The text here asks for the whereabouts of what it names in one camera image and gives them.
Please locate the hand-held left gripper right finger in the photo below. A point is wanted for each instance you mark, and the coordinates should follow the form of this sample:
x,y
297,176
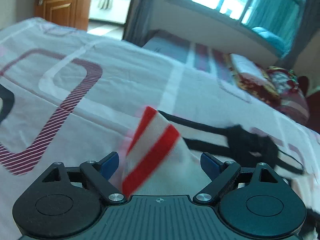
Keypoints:
x,y
208,163

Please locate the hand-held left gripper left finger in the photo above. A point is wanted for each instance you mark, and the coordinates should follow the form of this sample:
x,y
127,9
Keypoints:
x,y
110,165

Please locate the red black white striped sweater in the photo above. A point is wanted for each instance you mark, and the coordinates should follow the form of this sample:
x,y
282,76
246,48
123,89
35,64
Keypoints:
x,y
150,150

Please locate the pink white patterned quilt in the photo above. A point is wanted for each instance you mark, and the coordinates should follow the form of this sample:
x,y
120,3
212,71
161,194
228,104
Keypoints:
x,y
120,80

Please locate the folded red white blanket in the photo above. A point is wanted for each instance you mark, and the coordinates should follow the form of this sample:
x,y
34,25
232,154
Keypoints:
x,y
250,77

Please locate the red striped pillow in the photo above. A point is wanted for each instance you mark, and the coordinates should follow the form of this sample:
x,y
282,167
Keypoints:
x,y
290,95

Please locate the grey striped bed sheet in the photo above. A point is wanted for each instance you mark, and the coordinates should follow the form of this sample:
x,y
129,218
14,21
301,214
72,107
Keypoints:
x,y
175,52

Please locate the red heart-shaped headboard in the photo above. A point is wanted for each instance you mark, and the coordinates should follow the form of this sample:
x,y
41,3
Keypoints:
x,y
312,105

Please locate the teal cushion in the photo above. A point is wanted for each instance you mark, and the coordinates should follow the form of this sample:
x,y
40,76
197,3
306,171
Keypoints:
x,y
270,38

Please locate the grey curtain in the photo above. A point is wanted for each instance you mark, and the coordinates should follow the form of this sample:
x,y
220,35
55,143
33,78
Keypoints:
x,y
142,12

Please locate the teal curtain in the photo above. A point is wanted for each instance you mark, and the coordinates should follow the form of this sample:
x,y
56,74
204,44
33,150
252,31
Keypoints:
x,y
277,10

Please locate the brown wooden door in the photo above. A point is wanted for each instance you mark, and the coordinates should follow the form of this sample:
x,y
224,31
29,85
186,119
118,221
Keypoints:
x,y
65,2

